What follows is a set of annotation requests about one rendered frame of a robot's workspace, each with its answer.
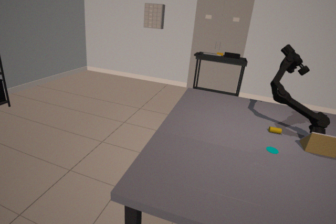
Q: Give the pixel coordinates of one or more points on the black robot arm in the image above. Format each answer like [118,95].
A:
[318,121]

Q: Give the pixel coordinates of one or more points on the cyan circle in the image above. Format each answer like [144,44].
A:
[272,150]

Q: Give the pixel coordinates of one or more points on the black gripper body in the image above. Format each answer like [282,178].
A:
[303,70]

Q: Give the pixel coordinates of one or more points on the yellow tall cylinder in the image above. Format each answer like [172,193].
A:
[275,130]

